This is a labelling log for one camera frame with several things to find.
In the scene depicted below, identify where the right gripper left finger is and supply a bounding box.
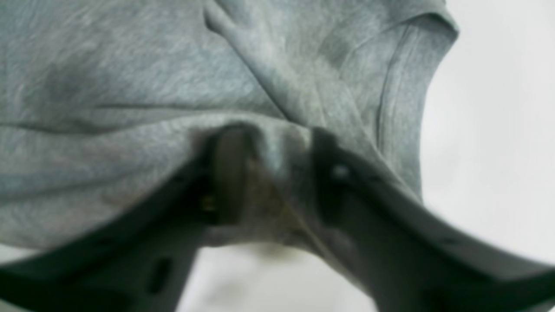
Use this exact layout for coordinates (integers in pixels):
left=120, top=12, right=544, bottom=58
left=1, top=126, right=255, bottom=312

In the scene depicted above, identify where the grey T-shirt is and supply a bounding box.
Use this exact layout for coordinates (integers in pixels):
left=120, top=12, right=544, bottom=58
left=0, top=0, right=458, bottom=274

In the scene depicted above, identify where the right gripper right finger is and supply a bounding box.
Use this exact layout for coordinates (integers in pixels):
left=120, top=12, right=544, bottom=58
left=311, top=128, right=555, bottom=312

